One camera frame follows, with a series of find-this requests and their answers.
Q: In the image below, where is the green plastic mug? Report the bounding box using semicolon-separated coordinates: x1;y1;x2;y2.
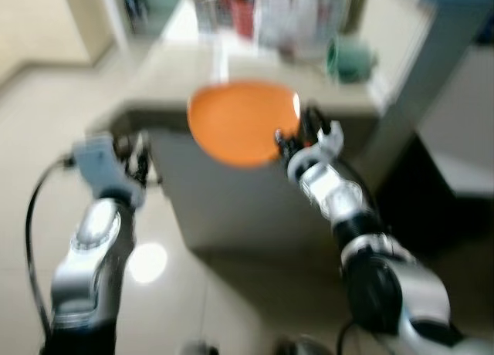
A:
324;35;379;84

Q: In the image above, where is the cream floor cabinet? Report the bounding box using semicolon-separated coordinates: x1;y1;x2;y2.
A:
0;0;117;66

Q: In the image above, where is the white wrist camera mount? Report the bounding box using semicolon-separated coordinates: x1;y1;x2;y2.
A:
71;135;140;209
287;122;346;182

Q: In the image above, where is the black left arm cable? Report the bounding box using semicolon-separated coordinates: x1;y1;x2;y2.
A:
25;158;78;333

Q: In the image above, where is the white kitchen counter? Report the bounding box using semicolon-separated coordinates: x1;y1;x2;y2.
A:
89;0;433;255

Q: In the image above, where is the orange plastic plate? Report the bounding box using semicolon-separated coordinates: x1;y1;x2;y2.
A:
188;80;302;169

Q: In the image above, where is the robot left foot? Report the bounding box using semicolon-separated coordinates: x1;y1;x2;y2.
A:
179;340;218;355

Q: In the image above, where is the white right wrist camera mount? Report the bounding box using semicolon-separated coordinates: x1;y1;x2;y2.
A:
287;122;346;182

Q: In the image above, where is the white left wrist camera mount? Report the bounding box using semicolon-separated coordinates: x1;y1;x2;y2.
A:
71;135;140;209

